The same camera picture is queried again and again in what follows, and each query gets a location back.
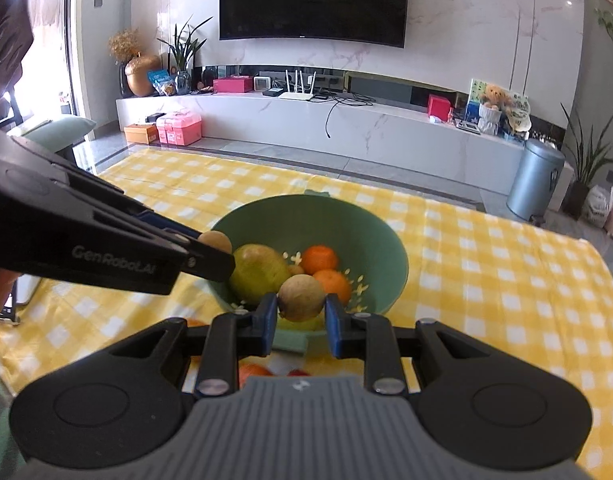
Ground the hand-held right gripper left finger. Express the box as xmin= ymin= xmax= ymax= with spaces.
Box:
xmin=100 ymin=292 xmax=279 ymax=399

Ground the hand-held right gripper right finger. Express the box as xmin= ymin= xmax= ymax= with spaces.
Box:
xmin=325 ymin=293 xmax=508 ymax=398

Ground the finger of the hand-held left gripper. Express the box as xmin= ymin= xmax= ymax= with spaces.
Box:
xmin=93 ymin=209 xmax=236 ymax=282
xmin=65 ymin=164 xmax=203 ymax=242

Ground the yellow-green pear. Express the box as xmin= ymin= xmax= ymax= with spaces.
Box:
xmin=229 ymin=243 xmax=292 ymax=307

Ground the green colander bowl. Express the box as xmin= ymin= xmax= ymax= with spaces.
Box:
xmin=206 ymin=190 xmax=410 ymax=356

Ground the orange cardboard box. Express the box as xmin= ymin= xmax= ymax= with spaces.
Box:
xmin=123 ymin=123 xmax=160 ymax=145

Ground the pink storage box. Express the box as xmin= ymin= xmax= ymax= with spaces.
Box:
xmin=156 ymin=108 xmax=204 ymax=147

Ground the blue snack bag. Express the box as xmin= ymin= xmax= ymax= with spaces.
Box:
xmin=147 ymin=69 xmax=178 ymax=96

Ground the gold round vase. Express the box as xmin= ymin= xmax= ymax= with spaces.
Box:
xmin=125 ymin=52 xmax=162 ymax=99

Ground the flat pink box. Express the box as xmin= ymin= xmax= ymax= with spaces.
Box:
xmin=212 ymin=74 xmax=255 ymax=94

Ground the yellow checkered tablecloth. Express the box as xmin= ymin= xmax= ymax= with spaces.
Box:
xmin=0 ymin=147 xmax=613 ymax=467

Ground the leafy plant in glass vase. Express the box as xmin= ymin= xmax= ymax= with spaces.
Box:
xmin=157 ymin=15 xmax=214 ymax=96

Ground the white wifi router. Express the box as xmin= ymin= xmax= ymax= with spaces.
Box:
xmin=278 ymin=69 xmax=317 ymax=101

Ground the dried flower bunch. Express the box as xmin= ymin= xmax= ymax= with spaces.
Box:
xmin=108 ymin=28 xmax=140 ymax=64

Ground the dark cloth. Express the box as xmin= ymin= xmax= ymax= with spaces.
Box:
xmin=0 ymin=0 xmax=36 ymax=127

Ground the white marble tv console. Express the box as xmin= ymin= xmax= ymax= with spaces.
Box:
xmin=115 ymin=91 xmax=533 ymax=197

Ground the red gift box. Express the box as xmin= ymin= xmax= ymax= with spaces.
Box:
xmin=427 ymin=93 xmax=452 ymax=119

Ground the grey pedal trash can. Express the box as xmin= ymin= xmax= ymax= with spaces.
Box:
xmin=505 ymin=138 xmax=566 ymax=223

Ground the teddy bear bouquet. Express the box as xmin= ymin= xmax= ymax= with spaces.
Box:
xmin=478 ymin=84 xmax=513 ymax=136

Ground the white plastic bag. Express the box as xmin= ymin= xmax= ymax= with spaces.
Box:
xmin=583 ymin=184 xmax=613 ymax=229

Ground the colourful picture board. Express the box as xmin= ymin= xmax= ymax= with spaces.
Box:
xmin=467 ymin=78 xmax=530 ymax=134

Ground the tall leafy potted plant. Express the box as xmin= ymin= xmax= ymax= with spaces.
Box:
xmin=559 ymin=102 xmax=613 ymax=221

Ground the black hanging cable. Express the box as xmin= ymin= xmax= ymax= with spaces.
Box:
xmin=325 ymin=92 xmax=373 ymax=140

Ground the black wall television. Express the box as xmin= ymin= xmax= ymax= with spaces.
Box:
xmin=219 ymin=0 xmax=411 ymax=50

